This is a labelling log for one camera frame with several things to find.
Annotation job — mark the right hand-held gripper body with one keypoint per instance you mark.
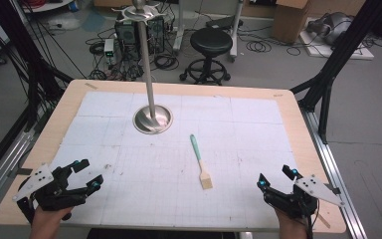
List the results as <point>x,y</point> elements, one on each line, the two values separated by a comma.
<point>300,202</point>

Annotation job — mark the aluminium rail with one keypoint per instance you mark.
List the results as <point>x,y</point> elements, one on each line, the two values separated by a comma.
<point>335,179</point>
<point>3,166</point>

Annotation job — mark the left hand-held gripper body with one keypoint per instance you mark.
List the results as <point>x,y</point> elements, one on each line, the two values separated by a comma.
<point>48,194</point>

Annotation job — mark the black metal frame stand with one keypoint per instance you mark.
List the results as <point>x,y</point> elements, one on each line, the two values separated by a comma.
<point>30,66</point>
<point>338,56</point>

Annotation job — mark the metal utensil hanging stand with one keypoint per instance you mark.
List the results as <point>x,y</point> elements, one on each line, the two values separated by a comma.
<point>152,119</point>

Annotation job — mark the person's left hand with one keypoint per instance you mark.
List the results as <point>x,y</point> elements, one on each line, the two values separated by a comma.
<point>46,224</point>

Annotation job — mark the cardboard box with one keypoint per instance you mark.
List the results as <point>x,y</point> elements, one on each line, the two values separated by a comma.
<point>290,20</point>

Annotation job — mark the white flat board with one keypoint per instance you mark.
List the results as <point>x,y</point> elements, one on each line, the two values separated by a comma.
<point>351,53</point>

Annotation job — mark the person's right hand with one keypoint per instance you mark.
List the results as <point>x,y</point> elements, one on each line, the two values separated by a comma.
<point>291,229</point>

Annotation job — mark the white grid mat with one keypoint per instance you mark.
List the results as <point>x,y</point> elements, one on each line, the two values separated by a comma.
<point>165,186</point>

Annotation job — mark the white stand leg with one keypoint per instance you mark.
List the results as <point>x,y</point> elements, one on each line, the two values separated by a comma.
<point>178,30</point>
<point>234,36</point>

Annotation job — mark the grey bag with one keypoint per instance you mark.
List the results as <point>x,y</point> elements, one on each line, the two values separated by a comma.
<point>333,28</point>

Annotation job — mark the small grey power unit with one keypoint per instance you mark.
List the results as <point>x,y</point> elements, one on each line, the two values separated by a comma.
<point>109,49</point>

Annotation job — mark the black round stool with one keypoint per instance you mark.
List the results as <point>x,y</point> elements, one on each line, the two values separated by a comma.
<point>211,41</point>

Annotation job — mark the black computer tower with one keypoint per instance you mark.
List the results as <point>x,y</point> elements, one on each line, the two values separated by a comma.
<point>127,35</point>

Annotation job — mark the brown tape strip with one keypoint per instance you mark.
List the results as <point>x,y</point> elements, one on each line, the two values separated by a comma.
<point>91,86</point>

